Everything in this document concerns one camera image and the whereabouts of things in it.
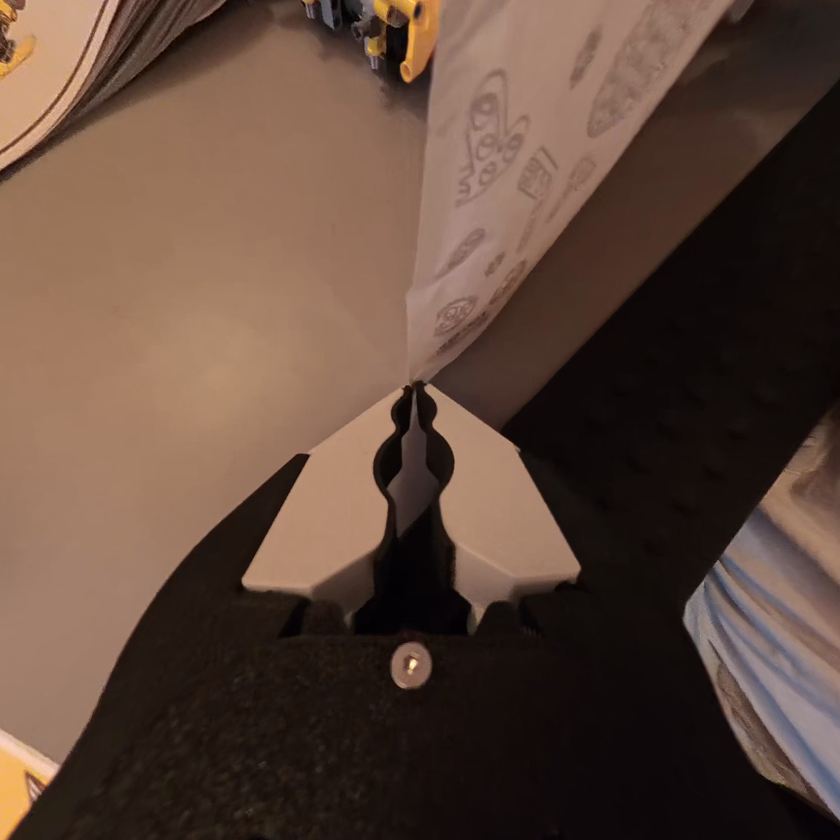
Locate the person in beige shirt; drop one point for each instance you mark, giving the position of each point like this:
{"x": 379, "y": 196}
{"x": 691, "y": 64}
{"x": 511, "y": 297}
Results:
{"x": 774, "y": 623}

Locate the yellow black brick car model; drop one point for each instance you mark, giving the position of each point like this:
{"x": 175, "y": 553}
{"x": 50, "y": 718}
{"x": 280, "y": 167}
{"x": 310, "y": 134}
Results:
{"x": 394, "y": 26}

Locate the grey desk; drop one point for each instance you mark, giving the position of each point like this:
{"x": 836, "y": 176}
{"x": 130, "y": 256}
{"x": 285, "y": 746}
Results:
{"x": 197, "y": 328}

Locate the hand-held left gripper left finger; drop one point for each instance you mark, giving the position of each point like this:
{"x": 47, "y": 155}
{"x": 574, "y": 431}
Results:
{"x": 321, "y": 518}

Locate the small yellow printed card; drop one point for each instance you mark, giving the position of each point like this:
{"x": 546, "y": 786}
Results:
{"x": 19, "y": 781}

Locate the instruction booklet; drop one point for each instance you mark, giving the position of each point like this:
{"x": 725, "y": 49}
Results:
{"x": 46, "y": 79}

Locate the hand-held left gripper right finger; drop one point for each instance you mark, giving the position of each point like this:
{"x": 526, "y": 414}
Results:
{"x": 505, "y": 518}

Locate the large printed paper bag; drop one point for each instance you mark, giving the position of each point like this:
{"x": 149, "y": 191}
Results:
{"x": 525, "y": 164}

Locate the black dimpled chair armrest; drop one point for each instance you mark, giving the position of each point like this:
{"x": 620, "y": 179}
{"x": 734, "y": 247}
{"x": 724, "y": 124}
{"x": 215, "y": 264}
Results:
{"x": 689, "y": 394}

